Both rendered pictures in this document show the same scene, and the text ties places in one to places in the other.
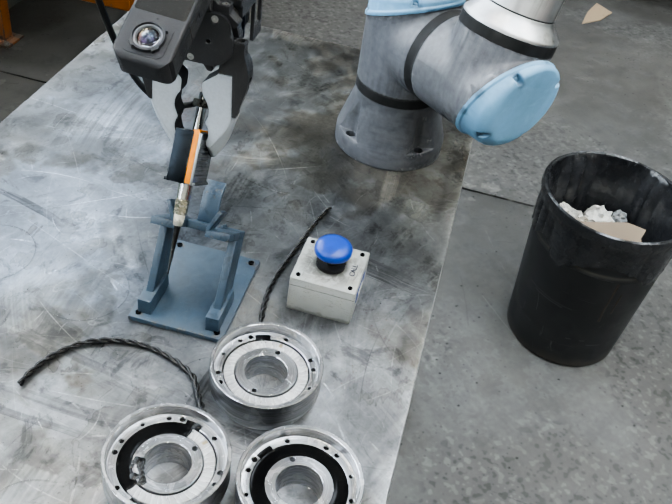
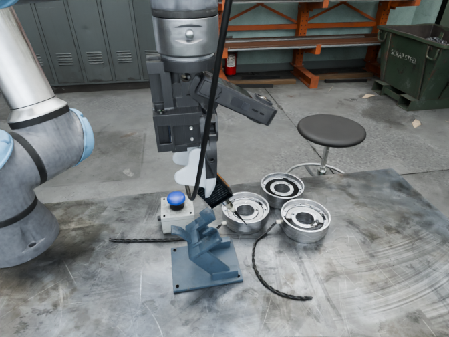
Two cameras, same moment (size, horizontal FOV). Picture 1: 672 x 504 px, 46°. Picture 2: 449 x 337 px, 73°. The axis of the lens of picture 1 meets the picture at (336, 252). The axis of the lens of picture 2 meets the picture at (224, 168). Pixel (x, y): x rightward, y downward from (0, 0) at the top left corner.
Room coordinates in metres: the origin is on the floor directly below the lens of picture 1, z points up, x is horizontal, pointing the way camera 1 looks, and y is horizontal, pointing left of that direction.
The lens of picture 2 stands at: (0.69, 0.52, 1.29)
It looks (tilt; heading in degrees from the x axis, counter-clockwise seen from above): 34 degrees down; 252
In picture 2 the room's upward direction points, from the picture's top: straight up
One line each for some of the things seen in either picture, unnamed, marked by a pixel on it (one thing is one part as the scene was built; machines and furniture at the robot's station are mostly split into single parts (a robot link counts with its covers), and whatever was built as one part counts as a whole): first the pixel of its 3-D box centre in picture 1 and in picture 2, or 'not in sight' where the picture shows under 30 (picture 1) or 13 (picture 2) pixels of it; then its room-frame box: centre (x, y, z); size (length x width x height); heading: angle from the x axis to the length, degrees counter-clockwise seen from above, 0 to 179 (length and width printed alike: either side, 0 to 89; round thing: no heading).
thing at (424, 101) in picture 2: not in sight; (425, 67); (-2.40, -1.99, 0.35); 1.04 x 0.74 x 0.70; 82
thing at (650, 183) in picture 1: (586, 265); not in sight; (1.49, -0.59, 0.21); 0.34 x 0.34 x 0.43
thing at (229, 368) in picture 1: (265, 377); (244, 213); (0.49, 0.05, 0.82); 0.08 x 0.08 x 0.02
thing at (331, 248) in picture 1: (331, 261); (176, 204); (0.63, 0.00, 0.85); 0.04 x 0.04 x 0.05
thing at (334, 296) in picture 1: (330, 275); (175, 212); (0.64, 0.00, 0.82); 0.08 x 0.07 x 0.05; 172
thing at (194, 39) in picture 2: not in sight; (187, 36); (0.62, 0.14, 1.22); 0.08 x 0.08 x 0.05
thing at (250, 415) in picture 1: (265, 376); (245, 212); (0.49, 0.05, 0.82); 0.10 x 0.10 x 0.04
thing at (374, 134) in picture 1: (394, 109); (11, 221); (0.97, -0.05, 0.85); 0.15 x 0.15 x 0.10
